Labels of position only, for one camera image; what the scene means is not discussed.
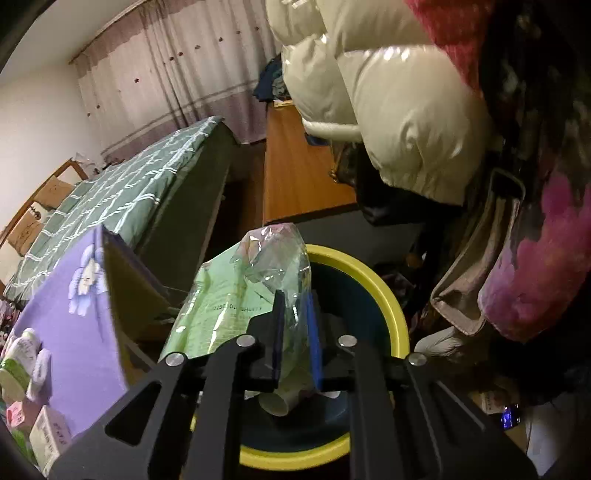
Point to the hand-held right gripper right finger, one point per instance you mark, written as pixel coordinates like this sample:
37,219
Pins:
315,341

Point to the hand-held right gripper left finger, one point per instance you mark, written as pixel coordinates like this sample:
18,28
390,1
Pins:
277,332

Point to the blue bin with yellow rim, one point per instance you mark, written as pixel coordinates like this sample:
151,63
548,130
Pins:
351,300

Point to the clear green plastic bag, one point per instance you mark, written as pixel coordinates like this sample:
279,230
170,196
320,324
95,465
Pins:
221,300

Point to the white plastic cup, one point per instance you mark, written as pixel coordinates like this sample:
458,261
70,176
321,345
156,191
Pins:
18,360

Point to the paper cup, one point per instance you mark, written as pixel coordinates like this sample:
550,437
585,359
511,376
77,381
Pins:
277,402

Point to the wooden desk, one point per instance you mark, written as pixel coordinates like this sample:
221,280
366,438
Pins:
295,175

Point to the beige bag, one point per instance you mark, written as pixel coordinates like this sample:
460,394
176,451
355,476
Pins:
471,277

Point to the purple floral tablecloth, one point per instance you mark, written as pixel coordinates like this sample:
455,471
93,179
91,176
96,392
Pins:
74,332

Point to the black device with blue light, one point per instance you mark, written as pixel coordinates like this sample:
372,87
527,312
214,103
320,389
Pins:
511,417

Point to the green plaid bedspread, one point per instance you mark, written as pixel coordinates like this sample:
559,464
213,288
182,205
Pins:
115,198

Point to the dark pink floral garment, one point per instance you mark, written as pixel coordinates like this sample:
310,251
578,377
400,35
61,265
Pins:
531,267

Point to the crumpled white tissue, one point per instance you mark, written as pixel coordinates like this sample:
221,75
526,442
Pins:
40,374

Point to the white puffer jacket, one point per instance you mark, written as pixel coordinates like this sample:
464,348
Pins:
406,115

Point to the pile of dark clothes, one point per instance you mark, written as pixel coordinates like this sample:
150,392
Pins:
272,83

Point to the white tissue pack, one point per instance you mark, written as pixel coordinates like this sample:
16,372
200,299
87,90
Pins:
48,438

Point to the wooden headboard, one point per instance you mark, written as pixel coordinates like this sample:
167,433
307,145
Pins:
78,168

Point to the brown pillow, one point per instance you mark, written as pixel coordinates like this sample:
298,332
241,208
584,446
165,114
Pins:
25,233
53,191

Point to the small pink packet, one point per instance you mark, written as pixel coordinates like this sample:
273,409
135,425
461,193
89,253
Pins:
14,414

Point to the striped beige curtain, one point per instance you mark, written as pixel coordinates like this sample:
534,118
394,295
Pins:
161,69

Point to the red jacket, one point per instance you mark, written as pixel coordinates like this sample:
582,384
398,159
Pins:
448,27

